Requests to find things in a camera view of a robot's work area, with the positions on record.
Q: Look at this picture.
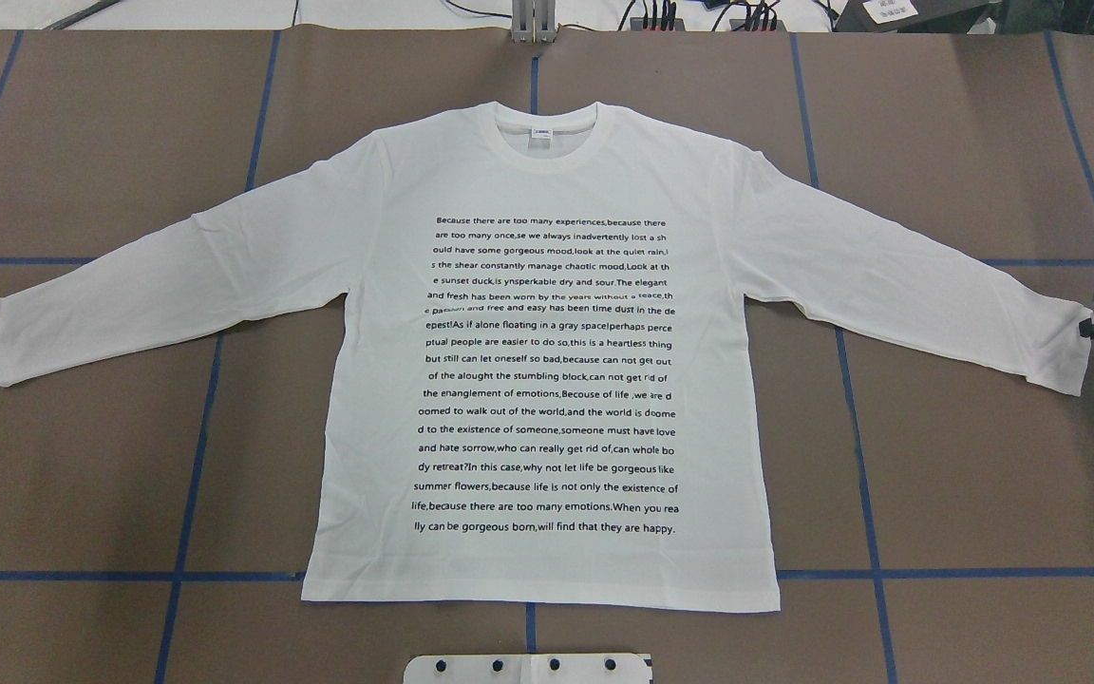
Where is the white long-sleeve printed shirt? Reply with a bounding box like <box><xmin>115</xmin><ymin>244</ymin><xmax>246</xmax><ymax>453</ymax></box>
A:
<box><xmin>0</xmin><ymin>103</ymin><xmax>1090</xmax><ymax>614</ymax></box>

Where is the black device with white label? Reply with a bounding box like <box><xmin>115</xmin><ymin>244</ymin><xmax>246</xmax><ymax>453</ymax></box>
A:
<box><xmin>833</xmin><ymin>0</ymin><xmax>1003</xmax><ymax>34</ymax></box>

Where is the grey aluminium frame post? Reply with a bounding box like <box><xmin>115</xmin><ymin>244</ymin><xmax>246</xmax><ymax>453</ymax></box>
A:
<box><xmin>511</xmin><ymin>0</ymin><xmax>558</xmax><ymax>44</ymax></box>

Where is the white robot mounting base plate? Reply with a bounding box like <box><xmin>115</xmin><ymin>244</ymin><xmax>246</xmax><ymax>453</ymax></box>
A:
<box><xmin>403</xmin><ymin>653</ymin><xmax>654</xmax><ymax>684</ymax></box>

